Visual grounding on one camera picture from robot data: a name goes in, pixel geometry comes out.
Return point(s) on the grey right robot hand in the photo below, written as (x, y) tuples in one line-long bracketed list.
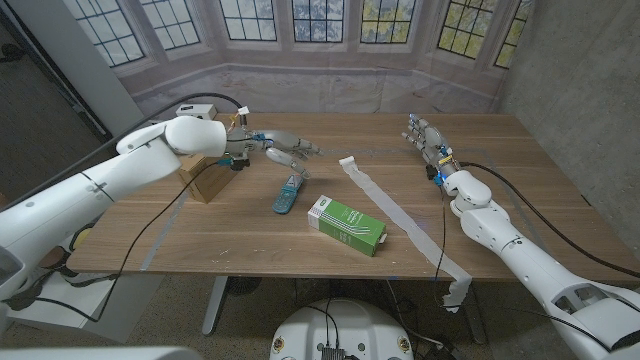
[(432, 142)]

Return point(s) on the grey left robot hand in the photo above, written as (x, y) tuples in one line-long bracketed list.
[(282, 140)]

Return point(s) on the white bandage strip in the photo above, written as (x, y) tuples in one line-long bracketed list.
[(395, 212)]

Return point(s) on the green white package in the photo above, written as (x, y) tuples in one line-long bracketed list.
[(347, 225)]

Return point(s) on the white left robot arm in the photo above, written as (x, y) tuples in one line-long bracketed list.
[(125, 175)]

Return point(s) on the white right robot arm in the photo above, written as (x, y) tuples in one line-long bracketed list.
[(520, 255)]

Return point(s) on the teal TV remote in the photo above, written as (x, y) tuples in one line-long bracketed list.
[(286, 197)]

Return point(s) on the cardboard packing box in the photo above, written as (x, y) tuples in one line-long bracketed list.
[(207, 182)]

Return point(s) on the printed window backdrop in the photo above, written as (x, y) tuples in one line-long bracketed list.
[(320, 85)]

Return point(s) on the white power strip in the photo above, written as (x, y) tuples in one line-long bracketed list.
[(195, 111)]

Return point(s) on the white table leg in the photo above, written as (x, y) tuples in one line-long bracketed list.
[(215, 305)]

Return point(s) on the grey table leg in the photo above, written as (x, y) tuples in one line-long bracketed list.
[(475, 320)]

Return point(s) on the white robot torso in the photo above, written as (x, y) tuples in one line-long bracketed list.
[(340, 325)]

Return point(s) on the yellow black round object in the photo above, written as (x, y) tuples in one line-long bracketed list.
[(81, 239)]

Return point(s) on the dark perforated panel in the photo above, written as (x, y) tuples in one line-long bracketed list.
[(40, 125)]

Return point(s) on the white floor board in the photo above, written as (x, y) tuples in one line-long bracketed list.
[(70, 292)]

